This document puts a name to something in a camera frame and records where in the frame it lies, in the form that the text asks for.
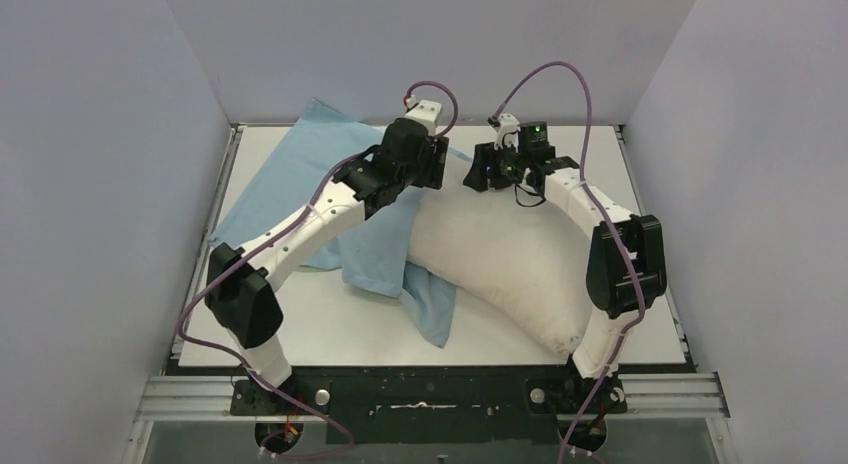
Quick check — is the white pillow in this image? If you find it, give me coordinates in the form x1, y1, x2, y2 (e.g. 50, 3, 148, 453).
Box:
408, 155, 594, 356

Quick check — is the aluminium frame rail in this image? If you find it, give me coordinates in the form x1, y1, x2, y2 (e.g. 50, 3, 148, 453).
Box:
122, 123, 246, 464

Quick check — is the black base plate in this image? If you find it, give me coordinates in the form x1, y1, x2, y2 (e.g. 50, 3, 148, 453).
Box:
230, 364, 628, 445

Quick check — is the green and blue pillowcase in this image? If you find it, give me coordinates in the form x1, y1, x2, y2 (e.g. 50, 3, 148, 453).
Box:
211, 99, 456, 348

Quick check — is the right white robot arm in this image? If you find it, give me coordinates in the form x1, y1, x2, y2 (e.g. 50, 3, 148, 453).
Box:
463, 114, 667, 411

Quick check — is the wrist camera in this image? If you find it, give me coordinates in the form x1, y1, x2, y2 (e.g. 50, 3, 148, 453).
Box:
488, 113, 520, 150
404, 95, 443, 136

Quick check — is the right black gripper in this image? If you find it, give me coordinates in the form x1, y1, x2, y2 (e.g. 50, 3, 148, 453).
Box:
465, 139, 530, 192

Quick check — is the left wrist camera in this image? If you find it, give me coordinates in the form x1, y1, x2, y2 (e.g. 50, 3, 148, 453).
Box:
404, 95, 443, 136

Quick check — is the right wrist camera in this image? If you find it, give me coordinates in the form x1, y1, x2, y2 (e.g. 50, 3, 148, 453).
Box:
488, 113, 520, 150

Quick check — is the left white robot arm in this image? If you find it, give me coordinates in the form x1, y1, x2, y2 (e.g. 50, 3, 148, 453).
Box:
203, 118, 449, 411

